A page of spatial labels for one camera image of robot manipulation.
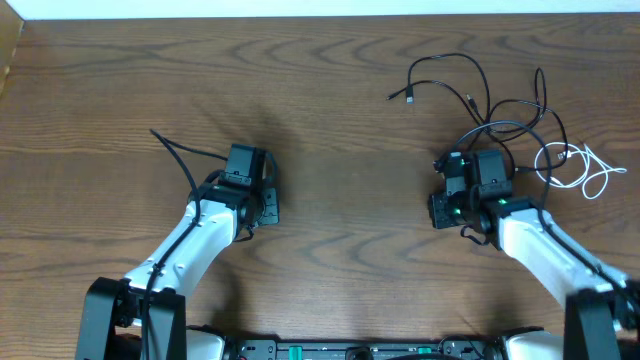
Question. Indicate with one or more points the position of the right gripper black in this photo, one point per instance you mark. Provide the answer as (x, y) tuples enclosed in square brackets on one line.
[(437, 203)]

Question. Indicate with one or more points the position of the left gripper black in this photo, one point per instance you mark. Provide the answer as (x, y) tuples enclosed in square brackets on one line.
[(273, 214)]

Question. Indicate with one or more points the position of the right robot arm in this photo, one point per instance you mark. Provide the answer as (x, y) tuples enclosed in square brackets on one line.
[(598, 300)]

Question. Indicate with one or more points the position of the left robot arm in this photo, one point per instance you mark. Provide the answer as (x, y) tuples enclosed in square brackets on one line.
[(143, 314)]

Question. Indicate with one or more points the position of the wooden panel at left edge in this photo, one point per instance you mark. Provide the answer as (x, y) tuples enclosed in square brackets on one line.
[(11, 26)]

